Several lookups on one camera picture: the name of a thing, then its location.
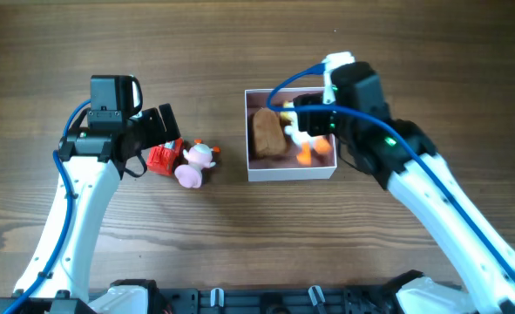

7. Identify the red toy fire truck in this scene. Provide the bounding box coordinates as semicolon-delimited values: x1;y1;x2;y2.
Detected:
146;138;184;176

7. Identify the right blue cable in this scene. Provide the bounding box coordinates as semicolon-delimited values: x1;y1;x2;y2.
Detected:
265;63;515;297

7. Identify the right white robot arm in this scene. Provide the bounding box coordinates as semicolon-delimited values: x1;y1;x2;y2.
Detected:
294;59;515;313

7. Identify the left blue cable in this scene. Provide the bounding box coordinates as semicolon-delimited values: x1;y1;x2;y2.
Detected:
2;99;92;314

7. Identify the pink plush pig toy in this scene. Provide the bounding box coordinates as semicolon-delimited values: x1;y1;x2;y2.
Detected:
174;140;220;188

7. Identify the brown plush bear toy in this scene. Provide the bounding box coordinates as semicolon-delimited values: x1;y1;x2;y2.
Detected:
252;108;288;157

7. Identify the blue cable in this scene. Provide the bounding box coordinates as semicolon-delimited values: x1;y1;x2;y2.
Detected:
265;63;515;297
2;99;92;314

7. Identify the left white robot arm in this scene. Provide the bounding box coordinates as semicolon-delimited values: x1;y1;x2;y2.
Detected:
0;75;180;313

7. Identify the white plush duck toy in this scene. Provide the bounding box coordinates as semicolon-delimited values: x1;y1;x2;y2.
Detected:
280;101;332;167

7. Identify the white cardboard box pink interior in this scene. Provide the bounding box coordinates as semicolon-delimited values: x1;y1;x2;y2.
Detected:
245;89;337;181

